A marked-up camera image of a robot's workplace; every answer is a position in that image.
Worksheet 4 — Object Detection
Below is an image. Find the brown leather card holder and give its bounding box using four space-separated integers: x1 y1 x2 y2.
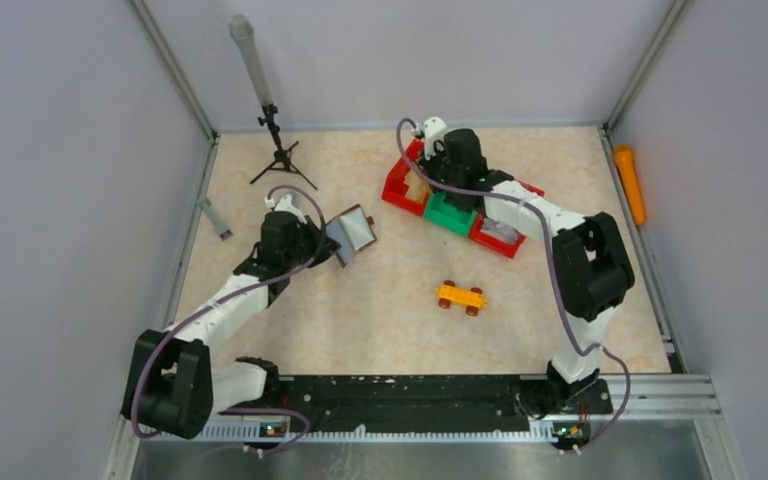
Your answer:
325 204 378 268

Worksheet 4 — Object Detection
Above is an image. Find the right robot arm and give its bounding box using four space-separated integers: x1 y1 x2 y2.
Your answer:
415 118 635 412

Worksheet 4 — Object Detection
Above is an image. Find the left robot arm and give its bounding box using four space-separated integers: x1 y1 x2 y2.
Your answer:
121 209 340 439

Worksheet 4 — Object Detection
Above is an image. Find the gold cards stack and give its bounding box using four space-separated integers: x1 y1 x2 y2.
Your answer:
404 172 431 204

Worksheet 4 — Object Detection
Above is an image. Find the red bin with gold cards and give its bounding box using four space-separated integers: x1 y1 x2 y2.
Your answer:
381 158 431 217

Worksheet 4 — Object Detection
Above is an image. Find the red bin with silver cards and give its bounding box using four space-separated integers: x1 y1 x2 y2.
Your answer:
467 180 546 260

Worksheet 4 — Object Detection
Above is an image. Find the green plastic bin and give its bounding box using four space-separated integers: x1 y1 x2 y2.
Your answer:
423 192 477 237

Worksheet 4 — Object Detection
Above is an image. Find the yellow toy brick car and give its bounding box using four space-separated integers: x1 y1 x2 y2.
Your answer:
435 280 489 317

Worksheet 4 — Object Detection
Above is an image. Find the orange flashlight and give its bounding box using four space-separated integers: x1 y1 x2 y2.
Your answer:
613 144 647 226

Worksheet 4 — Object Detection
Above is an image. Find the grey light on tripod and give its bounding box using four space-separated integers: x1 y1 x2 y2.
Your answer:
229 14 318 191

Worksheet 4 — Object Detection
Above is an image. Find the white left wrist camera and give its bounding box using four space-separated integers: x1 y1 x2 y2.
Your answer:
264 192 307 224

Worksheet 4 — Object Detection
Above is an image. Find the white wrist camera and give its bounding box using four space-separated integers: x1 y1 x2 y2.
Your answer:
418 116 448 158
264 192 307 224

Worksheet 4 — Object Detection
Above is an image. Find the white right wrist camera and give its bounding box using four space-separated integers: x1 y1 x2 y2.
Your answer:
418 116 448 158

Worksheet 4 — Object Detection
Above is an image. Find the grey metal bracket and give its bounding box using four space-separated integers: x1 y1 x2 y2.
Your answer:
196 197 233 241

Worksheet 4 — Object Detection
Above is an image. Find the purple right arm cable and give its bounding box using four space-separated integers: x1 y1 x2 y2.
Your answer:
395 117 632 454

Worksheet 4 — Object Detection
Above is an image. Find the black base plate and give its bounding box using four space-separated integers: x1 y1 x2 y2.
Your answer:
243 374 614 434

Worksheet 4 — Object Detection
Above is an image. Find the aluminium front rail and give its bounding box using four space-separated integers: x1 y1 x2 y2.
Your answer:
118 374 723 444

